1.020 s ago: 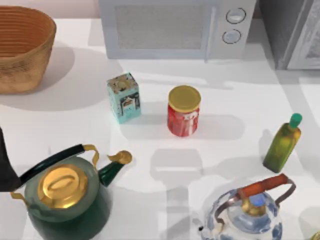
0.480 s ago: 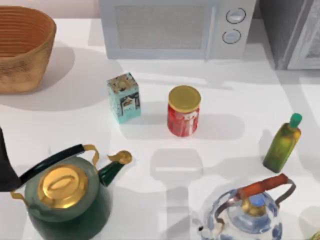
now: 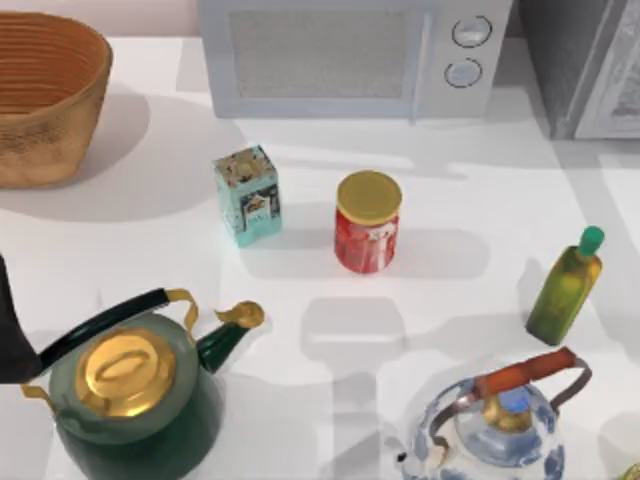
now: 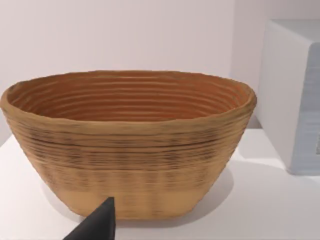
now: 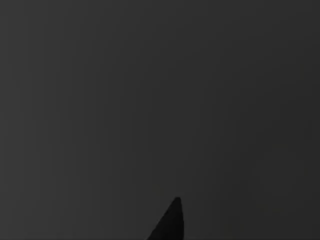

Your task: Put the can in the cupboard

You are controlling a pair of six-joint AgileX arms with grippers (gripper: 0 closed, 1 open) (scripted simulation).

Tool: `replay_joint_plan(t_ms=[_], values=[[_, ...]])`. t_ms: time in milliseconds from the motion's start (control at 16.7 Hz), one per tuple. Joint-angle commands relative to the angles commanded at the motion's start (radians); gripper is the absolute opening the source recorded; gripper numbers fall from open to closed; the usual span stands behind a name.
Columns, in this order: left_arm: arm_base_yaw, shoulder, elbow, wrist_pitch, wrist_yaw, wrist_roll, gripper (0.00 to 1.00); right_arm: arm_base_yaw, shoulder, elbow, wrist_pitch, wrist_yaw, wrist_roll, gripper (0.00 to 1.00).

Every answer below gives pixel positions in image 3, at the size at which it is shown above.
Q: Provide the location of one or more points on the green and gold kettle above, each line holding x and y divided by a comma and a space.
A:
135, 395

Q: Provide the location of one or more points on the brown woven basket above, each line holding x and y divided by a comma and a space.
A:
45, 100

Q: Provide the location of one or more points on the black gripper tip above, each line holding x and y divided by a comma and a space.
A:
12, 340

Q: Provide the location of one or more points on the blue and white kettle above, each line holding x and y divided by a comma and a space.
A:
495, 430

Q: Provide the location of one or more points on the green oil bottle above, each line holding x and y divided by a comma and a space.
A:
565, 290

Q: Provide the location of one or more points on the teal tea box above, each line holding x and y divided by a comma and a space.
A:
248, 200

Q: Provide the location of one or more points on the yellow green object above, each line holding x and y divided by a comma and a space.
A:
632, 472

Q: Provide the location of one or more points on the microwave knob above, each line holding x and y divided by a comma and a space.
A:
471, 29
463, 72

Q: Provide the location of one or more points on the pale microwave oven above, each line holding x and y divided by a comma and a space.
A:
320, 60

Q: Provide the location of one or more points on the red jar with yellow lid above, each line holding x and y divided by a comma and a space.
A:
368, 225

